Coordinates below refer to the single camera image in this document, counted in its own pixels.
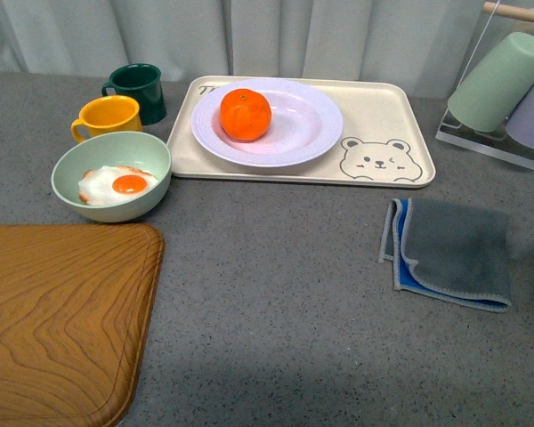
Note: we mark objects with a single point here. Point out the white round plate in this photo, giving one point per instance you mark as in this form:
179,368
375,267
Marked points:
305,124

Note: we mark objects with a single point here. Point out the orange mandarin fruit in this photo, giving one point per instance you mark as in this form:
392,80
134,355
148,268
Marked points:
245,115

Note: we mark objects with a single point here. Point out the cream bear tray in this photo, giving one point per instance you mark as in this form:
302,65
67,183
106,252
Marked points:
381,144

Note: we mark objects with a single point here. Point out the light green bowl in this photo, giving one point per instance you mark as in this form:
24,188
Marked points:
141,151

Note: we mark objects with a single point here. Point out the fake fried egg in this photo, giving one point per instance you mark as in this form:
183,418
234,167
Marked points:
111,185

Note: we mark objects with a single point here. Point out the dark green mug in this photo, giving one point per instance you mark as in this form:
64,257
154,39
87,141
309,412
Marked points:
142,82

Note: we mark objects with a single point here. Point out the yellow mug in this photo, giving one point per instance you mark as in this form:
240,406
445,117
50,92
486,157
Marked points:
107,114

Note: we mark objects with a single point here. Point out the grey blue folded cloth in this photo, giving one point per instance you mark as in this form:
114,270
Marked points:
449,252

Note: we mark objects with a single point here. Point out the wooden cutting board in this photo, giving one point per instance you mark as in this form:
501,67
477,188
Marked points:
75,307

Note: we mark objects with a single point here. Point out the grey white curtain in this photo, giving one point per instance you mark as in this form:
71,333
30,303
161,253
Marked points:
420,46

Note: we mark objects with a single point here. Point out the light green cup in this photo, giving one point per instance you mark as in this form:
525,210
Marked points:
492,90

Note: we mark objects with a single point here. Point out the clear acrylic cup stand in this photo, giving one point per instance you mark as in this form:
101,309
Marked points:
497,144

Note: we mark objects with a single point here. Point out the wooden stand rod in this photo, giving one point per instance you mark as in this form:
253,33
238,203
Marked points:
508,11

